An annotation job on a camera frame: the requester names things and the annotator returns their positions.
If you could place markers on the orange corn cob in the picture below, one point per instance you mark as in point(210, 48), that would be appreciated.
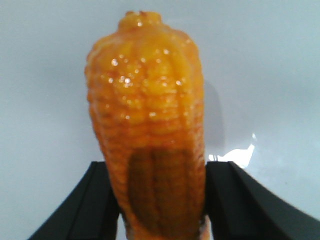
point(146, 103)

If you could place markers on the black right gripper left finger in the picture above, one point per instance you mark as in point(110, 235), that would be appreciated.
point(90, 212)

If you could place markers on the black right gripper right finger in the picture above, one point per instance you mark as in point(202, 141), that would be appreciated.
point(240, 208)

